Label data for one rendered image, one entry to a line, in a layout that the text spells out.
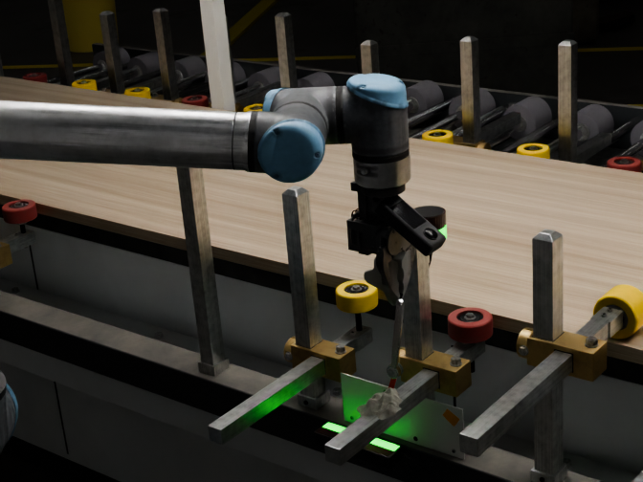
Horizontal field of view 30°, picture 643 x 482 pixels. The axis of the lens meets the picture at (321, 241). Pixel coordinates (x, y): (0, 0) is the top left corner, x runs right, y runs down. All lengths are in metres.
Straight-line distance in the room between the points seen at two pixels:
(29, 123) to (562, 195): 1.34
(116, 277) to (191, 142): 1.23
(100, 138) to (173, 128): 0.11
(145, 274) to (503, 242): 0.87
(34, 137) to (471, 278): 0.92
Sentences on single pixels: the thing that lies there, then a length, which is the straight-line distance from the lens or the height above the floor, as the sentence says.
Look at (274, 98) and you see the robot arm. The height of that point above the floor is 1.37.
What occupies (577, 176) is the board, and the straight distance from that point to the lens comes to 2.83.
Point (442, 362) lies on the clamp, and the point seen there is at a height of 0.87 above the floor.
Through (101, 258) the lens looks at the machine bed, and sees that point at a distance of 2.94.
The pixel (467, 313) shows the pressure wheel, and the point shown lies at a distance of 2.15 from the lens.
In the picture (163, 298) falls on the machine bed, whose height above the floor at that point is 0.70.
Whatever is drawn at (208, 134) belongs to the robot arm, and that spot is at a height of 1.36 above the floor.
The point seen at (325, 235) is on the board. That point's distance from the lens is 2.55.
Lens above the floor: 1.86
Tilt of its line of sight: 22 degrees down
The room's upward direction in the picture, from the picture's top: 5 degrees counter-clockwise
